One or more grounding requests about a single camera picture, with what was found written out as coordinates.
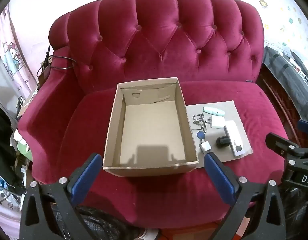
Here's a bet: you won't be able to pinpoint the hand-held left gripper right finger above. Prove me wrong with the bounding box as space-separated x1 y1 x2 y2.
204 152 287 240

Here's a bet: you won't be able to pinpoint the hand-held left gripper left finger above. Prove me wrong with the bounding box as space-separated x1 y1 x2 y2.
19 153 102 240

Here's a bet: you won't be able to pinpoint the small white silver adapter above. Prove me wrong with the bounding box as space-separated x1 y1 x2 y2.
199 141 212 154

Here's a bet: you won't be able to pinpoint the black cylindrical object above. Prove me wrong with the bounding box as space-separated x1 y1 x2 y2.
216 135 231 148

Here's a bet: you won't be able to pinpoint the white remote control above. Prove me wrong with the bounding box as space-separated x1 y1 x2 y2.
224 120 244 157

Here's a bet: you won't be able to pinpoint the white charger plug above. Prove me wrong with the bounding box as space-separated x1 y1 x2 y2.
206 115 226 130

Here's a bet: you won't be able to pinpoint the metal keychain with carabiner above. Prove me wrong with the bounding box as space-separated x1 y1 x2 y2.
193 114 209 133

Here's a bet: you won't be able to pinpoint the light blue cosmetic tube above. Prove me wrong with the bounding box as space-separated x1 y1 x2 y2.
203 107 224 116

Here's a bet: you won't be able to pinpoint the cardboard box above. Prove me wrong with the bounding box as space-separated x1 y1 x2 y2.
102 77 199 177

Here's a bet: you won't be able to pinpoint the black plastic bag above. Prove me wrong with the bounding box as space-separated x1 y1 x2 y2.
76 206 144 240

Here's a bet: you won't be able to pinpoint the dark grey checked clothing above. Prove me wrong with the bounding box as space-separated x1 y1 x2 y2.
263 46 308 120

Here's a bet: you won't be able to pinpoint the green plastic item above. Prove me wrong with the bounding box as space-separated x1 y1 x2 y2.
17 140 32 161

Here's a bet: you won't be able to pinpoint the black hanging clothes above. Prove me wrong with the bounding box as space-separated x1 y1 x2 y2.
0 102 22 193

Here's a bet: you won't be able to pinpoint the brown paper tag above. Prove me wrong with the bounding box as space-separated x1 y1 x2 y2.
39 62 51 85

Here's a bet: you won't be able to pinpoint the pink cartoon print curtain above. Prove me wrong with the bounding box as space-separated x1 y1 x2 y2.
0 5 37 100

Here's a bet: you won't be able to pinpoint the red velvet tufted sofa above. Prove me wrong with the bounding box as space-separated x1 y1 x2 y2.
18 0 298 229

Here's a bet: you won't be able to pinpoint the black cable loop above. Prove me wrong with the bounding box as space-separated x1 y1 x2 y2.
36 44 77 78

